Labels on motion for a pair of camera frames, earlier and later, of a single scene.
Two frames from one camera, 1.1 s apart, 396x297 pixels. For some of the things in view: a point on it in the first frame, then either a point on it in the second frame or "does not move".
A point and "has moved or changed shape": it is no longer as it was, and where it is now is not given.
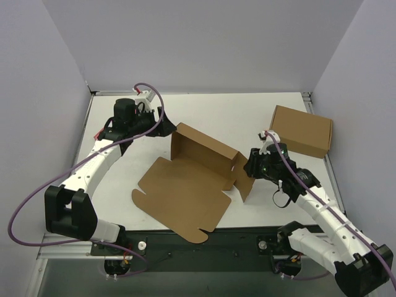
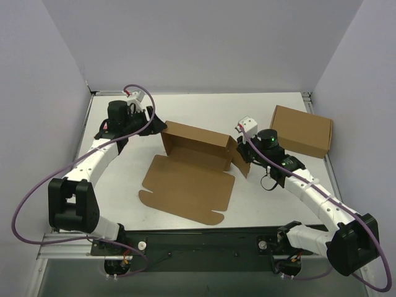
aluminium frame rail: x=69 y=250 does not move
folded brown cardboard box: x=302 y=132 does not move
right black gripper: x=252 y=164 to x=243 y=150
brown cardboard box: x=186 y=192 has moved or changed shape
